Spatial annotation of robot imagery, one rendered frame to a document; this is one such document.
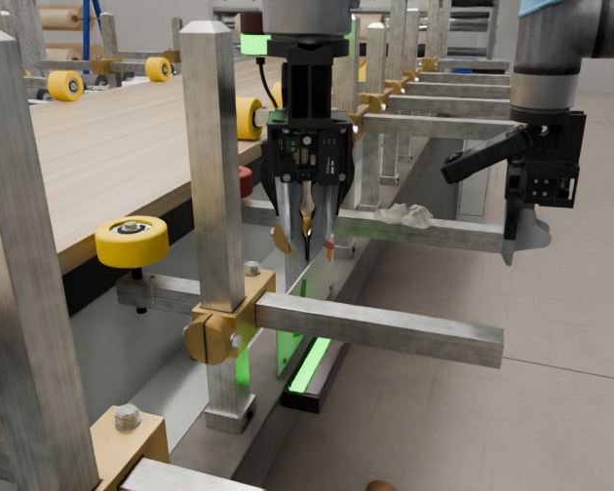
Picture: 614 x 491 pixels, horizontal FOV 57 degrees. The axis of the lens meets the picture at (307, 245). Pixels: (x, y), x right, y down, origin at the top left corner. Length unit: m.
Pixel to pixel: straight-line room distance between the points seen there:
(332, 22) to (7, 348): 0.33
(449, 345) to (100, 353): 0.44
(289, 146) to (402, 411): 1.42
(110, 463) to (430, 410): 1.46
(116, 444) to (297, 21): 0.35
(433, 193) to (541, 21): 2.61
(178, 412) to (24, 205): 0.55
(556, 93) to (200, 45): 0.42
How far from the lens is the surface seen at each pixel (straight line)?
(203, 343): 0.58
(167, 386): 0.89
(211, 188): 0.54
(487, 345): 0.58
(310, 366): 0.76
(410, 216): 0.79
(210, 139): 0.52
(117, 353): 0.82
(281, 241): 0.78
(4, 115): 0.32
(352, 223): 0.82
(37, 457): 0.40
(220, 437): 0.66
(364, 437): 1.72
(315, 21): 0.47
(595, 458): 1.83
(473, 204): 3.16
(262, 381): 0.74
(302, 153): 0.49
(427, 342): 0.58
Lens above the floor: 1.14
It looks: 23 degrees down
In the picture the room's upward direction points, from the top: straight up
